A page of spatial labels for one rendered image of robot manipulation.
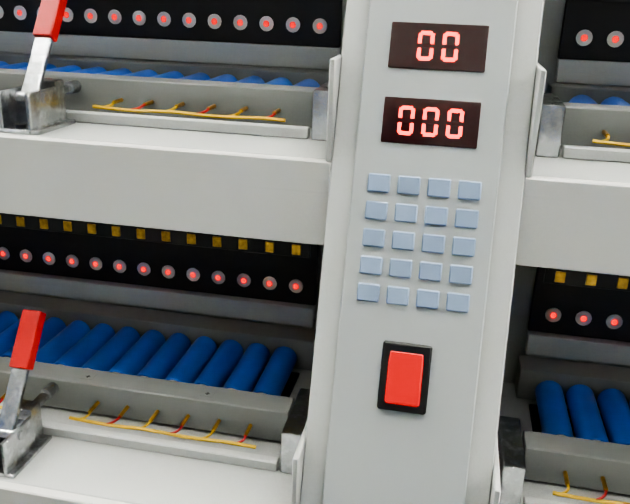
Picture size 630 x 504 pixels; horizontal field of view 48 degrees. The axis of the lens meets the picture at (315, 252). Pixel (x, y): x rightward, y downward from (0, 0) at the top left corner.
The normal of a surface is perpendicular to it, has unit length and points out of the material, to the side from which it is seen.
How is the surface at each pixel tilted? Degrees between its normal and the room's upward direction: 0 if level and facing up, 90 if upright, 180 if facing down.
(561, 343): 108
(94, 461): 18
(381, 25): 90
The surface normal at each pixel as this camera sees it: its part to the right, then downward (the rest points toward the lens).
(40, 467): 0.04, -0.94
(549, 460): -0.20, 0.34
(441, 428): -0.18, 0.04
